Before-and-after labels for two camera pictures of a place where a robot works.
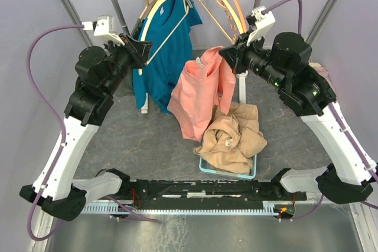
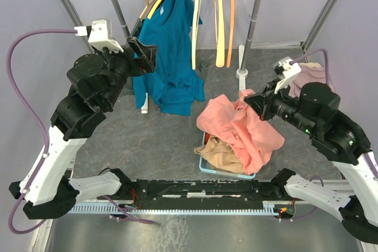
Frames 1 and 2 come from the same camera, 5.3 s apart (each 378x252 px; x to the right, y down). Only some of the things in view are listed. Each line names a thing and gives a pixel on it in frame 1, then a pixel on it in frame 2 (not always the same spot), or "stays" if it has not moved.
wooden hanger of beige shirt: [231, 22] -> [219, 22]
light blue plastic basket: [204, 166] stays
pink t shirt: [202, 82] -> [254, 138]
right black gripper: [235, 55] -> [262, 103]
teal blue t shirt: [166, 76] stays
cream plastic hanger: [189, 4] -> [198, 0]
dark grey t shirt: [126, 87] stays
